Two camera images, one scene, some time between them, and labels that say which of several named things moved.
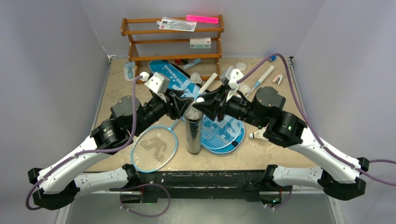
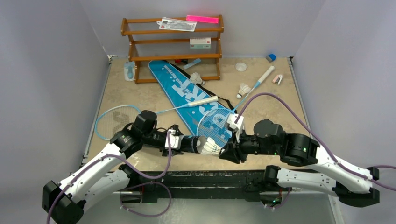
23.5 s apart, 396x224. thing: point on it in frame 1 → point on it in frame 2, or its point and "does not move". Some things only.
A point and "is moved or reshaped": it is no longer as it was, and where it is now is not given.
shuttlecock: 258,134 is moved or reshaped
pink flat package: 202,19 does not move
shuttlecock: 195,78 does not move
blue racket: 154,148 is moved or reshaped
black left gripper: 175,106 → 165,151
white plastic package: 176,24 does not move
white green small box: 198,43 does not move
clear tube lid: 241,66 does not move
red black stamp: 179,61 does not move
